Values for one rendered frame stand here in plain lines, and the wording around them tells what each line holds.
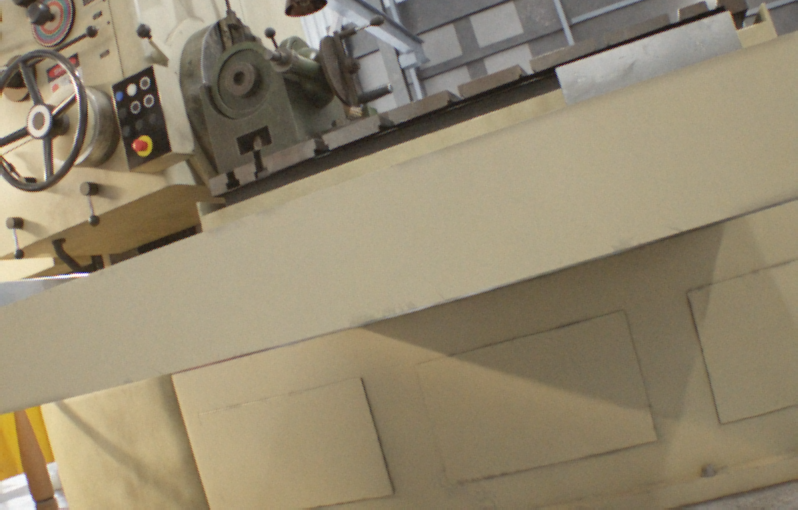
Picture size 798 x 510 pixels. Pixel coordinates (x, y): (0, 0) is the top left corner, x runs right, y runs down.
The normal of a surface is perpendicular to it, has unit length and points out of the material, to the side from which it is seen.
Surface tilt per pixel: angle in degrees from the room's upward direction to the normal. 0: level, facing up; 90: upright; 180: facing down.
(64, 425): 90
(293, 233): 90
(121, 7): 90
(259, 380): 90
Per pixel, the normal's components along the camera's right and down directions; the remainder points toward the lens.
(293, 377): -0.36, 0.02
